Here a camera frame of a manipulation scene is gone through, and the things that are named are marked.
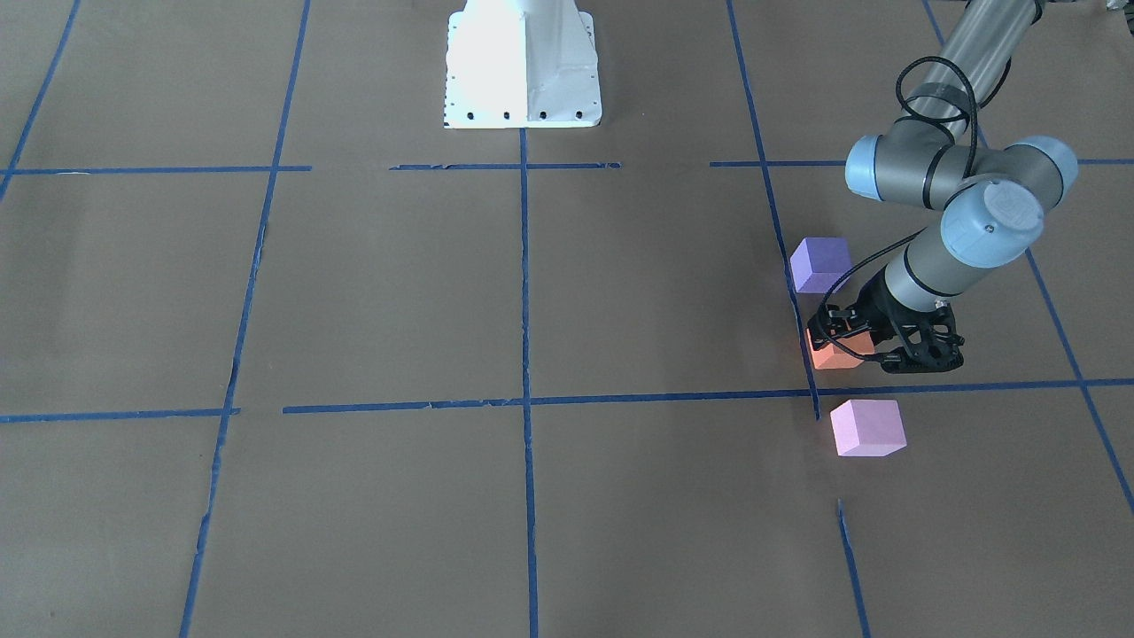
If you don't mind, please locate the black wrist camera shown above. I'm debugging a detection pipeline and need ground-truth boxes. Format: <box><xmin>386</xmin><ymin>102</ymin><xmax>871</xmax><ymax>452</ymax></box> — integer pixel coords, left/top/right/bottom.
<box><xmin>882</xmin><ymin>301</ymin><xmax>965</xmax><ymax>373</ymax></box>

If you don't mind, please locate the orange foam cube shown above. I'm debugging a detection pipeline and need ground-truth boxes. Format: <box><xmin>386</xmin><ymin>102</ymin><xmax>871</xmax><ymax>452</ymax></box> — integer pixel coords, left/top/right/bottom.
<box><xmin>810</xmin><ymin>350</ymin><xmax>866</xmax><ymax>371</ymax></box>

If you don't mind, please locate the purple foam cube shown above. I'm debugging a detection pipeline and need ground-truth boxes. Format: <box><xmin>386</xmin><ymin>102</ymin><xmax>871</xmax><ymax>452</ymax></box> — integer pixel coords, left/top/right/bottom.
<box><xmin>789</xmin><ymin>236</ymin><xmax>853</xmax><ymax>294</ymax></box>

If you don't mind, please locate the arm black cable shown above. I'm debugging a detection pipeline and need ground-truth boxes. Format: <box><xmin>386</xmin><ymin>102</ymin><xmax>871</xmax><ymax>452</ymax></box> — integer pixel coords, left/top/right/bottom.
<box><xmin>806</xmin><ymin>56</ymin><xmax>1013</xmax><ymax>364</ymax></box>

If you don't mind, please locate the pink foam cube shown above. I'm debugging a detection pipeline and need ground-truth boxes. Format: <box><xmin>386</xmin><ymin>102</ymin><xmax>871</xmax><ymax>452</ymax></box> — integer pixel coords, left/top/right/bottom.
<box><xmin>829</xmin><ymin>399</ymin><xmax>908</xmax><ymax>457</ymax></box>

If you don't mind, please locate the white camera pedestal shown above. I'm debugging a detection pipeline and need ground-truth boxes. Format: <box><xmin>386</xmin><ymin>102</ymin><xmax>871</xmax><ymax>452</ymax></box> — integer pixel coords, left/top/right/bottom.
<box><xmin>443</xmin><ymin>1</ymin><xmax>603</xmax><ymax>129</ymax></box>

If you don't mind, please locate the brown paper table cover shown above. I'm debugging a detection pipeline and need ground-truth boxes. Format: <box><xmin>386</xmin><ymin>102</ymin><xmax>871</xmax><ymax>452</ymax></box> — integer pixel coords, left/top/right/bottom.
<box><xmin>3</xmin><ymin>1</ymin><xmax>1131</xmax><ymax>637</ymax></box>

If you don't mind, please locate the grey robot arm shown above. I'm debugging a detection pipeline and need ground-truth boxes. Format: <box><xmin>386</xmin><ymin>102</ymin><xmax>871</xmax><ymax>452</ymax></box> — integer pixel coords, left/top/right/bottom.
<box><xmin>807</xmin><ymin>1</ymin><xmax>1080</xmax><ymax>373</ymax></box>

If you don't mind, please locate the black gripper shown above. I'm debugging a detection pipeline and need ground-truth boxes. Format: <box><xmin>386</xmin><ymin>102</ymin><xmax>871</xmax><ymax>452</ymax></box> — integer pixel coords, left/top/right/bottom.
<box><xmin>807</xmin><ymin>270</ymin><xmax>905</xmax><ymax>358</ymax></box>

